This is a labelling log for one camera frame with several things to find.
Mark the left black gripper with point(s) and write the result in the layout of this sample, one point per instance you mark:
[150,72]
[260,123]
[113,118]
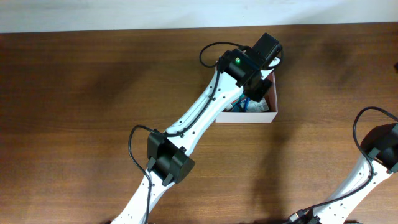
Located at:
[259,88]

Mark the white teal toothpaste tube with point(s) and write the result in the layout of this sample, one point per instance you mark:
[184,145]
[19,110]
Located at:
[234,103]

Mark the blue disposable razor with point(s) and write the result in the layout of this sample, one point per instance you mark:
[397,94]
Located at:
[243,104]

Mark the green white soap box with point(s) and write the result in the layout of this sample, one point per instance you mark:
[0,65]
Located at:
[257,107]

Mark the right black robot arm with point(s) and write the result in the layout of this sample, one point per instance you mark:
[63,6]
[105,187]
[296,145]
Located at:
[380,144]

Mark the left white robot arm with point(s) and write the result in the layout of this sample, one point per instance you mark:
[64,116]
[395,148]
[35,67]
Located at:
[237,72]

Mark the white box pink interior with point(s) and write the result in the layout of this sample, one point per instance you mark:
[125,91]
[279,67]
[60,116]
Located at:
[234,116]

